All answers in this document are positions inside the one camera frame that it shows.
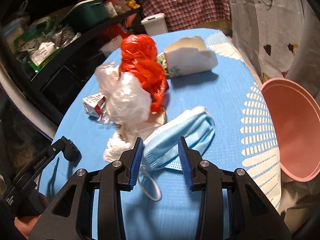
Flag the blue table cloth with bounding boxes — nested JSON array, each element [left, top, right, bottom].
[[38, 28, 282, 240]]

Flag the red plastic bag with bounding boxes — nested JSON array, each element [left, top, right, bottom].
[[119, 34, 169, 113]]

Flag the white paper cup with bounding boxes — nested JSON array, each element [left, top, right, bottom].
[[157, 36, 218, 77]]

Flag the black storage shelf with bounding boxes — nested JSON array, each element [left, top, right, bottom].
[[1, 0, 143, 121]]

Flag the clear crumpled plastic bag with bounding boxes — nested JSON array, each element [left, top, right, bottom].
[[94, 61, 153, 128]]

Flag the red white milk carton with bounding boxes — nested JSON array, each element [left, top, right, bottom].
[[82, 93, 106, 118]]

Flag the red plaid shirt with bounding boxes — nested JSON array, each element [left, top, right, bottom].
[[138, 0, 231, 31]]

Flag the red white rice bag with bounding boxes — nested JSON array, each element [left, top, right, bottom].
[[97, 23, 131, 57]]

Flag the white jar on shelf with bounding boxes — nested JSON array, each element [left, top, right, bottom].
[[104, 2, 118, 18]]

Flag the grey deer print cloth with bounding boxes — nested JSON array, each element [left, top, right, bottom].
[[229, 0, 319, 95]]

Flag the white crumpled tissue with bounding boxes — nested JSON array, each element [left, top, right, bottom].
[[103, 125, 139, 163]]

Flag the person's left hand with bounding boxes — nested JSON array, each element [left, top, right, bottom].
[[14, 216, 40, 239]]

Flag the green storage box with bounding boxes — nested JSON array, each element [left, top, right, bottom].
[[61, 0, 110, 30]]

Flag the blue surgical face mask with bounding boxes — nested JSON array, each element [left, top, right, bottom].
[[138, 106, 215, 202]]

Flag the pink plastic basin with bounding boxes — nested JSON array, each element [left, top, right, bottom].
[[261, 79, 319, 182]]

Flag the green white food package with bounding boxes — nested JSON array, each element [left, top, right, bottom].
[[14, 17, 61, 73]]

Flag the white small trash bin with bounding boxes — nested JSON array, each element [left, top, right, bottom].
[[141, 13, 169, 36]]

